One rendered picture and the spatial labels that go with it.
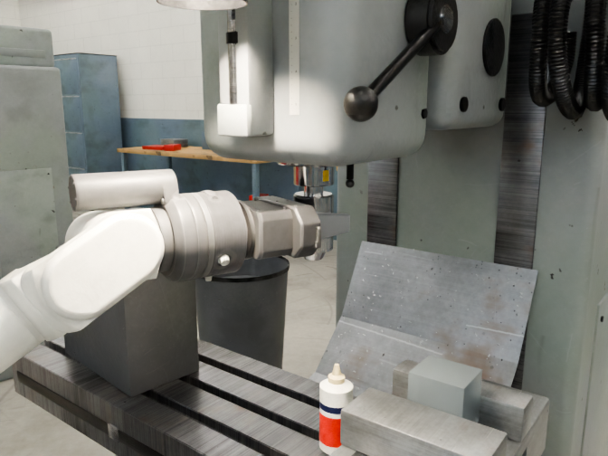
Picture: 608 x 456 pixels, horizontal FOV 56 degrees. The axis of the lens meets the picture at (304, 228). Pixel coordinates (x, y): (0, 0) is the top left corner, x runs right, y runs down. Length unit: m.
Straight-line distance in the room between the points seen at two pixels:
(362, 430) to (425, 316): 0.42
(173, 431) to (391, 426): 0.32
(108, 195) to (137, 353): 0.36
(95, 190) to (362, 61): 0.27
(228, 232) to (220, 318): 2.05
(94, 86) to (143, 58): 0.72
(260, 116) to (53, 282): 0.23
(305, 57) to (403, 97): 0.12
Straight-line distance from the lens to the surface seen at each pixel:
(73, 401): 0.97
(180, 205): 0.56
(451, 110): 0.69
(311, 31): 0.54
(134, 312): 0.83
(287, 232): 0.59
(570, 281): 0.94
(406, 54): 0.56
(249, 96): 0.54
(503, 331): 0.94
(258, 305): 2.57
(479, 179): 0.96
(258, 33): 0.55
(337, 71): 0.53
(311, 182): 0.63
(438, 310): 0.98
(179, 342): 0.89
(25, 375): 1.09
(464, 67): 0.71
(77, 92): 7.87
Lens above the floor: 1.37
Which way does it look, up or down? 12 degrees down
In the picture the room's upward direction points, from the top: straight up
